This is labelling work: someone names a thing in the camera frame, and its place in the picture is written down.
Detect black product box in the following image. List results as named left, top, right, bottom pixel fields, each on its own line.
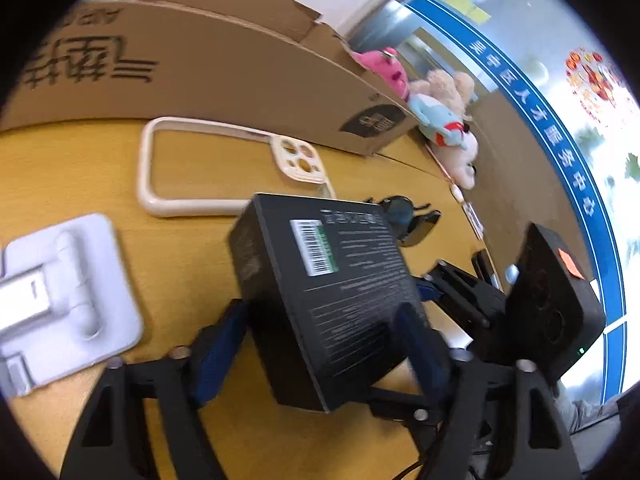
left=228, top=192, right=436, bottom=413

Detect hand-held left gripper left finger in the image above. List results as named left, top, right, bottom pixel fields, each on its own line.
left=60, top=299, right=251, bottom=480

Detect red window decoration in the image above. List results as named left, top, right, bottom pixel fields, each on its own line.
left=565, top=47, right=640, bottom=120

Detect pink plush toy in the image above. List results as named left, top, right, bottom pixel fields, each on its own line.
left=352, top=47, right=411, bottom=103

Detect small black object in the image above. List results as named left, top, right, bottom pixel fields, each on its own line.
left=471, top=249, right=502, bottom=288

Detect black sunglasses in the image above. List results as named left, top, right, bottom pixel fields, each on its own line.
left=362, top=195, right=443, bottom=248

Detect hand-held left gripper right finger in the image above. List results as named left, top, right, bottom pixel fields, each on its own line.
left=370, top=302, right=583, bottom=480

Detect beige plush toy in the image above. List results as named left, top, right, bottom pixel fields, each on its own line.
left=422, top=69, right=480, bottom=191

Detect person's grey clothing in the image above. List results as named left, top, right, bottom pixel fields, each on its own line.
left=554, top=380, right=640, bottom=461

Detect light blue plush toy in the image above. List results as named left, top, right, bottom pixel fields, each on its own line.
left=407, top=94, right=473, bottom=151

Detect blue window banner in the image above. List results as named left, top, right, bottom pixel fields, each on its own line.
left=402, top=0, right=627, bottom=406

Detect white folding phone stand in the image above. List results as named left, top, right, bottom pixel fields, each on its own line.
left=0, top=213, right=144, bottom=398

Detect white phone case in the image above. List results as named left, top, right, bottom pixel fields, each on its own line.
left=137, top=116, right=337, bottom=218

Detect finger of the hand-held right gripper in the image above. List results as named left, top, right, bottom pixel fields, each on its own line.
left=467, top=305, right=518, bottom=367
left=422, top=259, right=507, bottom=328

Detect large cardboard box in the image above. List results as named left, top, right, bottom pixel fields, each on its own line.
left=0, top=0, right=421, bottom=157

